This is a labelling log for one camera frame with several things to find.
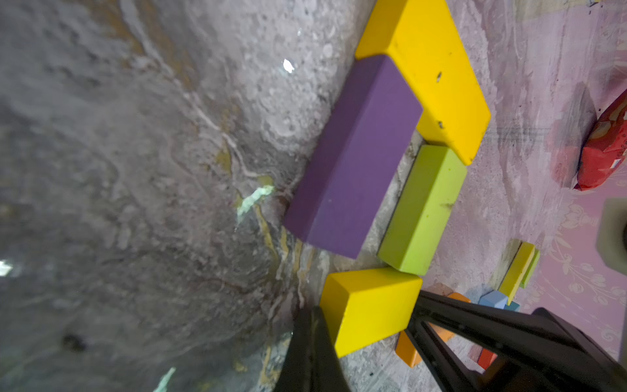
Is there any light blue block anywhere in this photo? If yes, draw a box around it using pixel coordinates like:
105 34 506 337
478 291 509 310

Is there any long yellow block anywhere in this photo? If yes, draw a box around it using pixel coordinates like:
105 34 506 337
355 0 491 166

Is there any teal block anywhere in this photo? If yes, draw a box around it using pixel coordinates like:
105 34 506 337
505 302 520 312

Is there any orange block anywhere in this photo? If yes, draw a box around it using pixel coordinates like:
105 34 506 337
395 292 472 368

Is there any yellow-green long block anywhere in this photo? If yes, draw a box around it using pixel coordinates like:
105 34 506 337
499 242 540 305

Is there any small yellow block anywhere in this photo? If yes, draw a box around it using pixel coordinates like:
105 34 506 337
320 267 423 359

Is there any red snack bag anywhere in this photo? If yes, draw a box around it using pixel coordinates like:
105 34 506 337
575 91 626 191

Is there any red block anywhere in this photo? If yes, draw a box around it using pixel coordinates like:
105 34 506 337
478 348 497 370

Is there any purple block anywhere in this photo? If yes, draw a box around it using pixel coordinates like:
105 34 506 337
283 55 423 259

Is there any lime green block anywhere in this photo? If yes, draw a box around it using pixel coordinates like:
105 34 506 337
377 145 467 276

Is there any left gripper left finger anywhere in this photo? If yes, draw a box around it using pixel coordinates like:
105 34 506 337
274 306 349 392

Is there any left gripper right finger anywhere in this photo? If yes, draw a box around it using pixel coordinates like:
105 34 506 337
413 292 626 391

